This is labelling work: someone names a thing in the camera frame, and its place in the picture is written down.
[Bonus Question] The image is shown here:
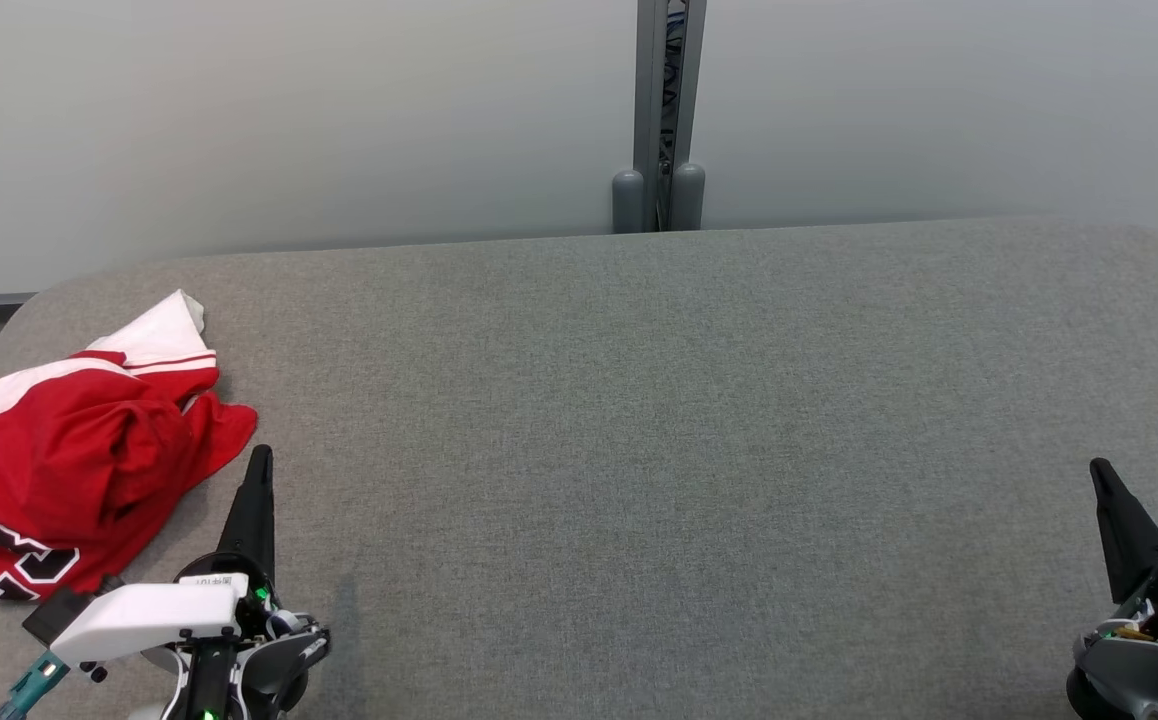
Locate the grey cylinder bumper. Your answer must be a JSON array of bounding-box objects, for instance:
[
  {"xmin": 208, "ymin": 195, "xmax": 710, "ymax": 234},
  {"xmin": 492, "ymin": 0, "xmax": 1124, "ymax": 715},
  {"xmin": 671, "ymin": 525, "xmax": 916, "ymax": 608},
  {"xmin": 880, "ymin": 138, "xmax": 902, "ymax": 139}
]
[
  {"xmin": 611, "ymin": 168, "xmax": 646, "ymax": 234},
  {"xmin": 672, "ymin": 162, "xmax": 707, "ymax": 232}
]

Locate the grey metal post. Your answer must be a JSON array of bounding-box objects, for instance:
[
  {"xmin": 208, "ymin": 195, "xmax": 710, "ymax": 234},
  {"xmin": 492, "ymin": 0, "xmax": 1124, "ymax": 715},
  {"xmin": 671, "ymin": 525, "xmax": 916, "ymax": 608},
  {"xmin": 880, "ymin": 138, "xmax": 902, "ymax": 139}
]
[{"xmin": 633, "ymin": 0, "xmax": 708, "ymax": 233}]

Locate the red white basketball jersey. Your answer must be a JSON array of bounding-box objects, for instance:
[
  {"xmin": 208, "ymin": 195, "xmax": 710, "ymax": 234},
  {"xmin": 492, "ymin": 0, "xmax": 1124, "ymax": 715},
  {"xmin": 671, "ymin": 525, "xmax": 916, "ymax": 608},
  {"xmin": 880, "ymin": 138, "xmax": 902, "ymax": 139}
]
[{"xmin": 0, "ymin": 289, "xmax": 259, "ymax": 602}]

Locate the teal left cable connector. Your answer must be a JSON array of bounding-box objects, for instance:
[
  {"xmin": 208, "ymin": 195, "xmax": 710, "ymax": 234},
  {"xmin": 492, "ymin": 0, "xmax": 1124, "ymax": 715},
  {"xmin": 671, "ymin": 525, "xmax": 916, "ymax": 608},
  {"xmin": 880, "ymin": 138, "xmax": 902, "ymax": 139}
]
[{"xmin": 0, "ymin": 650, "xmax": 71, "ymax": 720}]

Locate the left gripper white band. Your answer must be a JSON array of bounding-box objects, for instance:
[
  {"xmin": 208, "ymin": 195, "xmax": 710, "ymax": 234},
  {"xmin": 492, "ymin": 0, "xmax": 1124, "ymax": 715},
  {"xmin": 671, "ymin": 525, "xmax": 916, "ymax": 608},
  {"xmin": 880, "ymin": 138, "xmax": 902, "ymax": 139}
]
[{"xmin": 47, "ymin": 445, "xmax": 280, "ymax": 671}]

